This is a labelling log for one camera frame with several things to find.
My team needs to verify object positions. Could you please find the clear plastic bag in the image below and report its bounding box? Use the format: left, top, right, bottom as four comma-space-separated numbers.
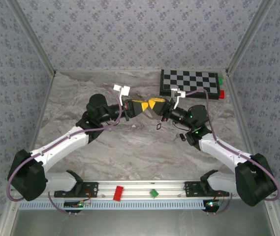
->
144, 108, 160, 121

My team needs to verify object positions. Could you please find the black and grey checkerboard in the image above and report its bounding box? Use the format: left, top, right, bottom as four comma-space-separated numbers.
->
159, 69, 221, 100

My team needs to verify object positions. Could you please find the red toy brick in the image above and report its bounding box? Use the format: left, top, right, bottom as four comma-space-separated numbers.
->
112, 185, 125, 202

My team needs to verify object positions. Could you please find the grey metal shelf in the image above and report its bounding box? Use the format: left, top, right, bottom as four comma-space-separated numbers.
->
0, 199, 280, 236

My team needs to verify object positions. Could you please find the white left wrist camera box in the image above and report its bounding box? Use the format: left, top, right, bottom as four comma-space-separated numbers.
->
113, 84, 131, 102

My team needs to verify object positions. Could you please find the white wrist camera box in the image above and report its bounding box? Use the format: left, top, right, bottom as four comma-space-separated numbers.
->
171, 88, 187, 109
113, 84, 131, 102

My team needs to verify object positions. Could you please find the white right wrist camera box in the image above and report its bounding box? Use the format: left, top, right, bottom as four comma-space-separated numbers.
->
171, 88, 187, 109

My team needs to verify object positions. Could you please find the aluminium table edge rail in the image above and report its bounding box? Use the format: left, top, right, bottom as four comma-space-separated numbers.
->
225, 72, 257, 158
28, 72, 57, 154

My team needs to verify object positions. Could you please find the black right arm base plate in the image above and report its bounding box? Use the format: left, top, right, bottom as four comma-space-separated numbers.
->
184, 181, 230, 198

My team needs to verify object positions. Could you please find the aluminium mounting rail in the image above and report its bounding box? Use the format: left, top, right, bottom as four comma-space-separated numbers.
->
46, 179, 238, 200

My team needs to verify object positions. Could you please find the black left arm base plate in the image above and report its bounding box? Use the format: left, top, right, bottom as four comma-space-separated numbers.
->
54, 181, 99, 198

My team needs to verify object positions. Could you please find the aluminium frame post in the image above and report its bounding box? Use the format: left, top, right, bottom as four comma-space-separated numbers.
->
225, 0, 278, 76
6, 0, 57, 76

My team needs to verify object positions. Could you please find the pale blue slotted cable duct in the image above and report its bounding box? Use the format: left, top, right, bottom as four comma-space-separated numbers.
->
18, 199, 206, 211

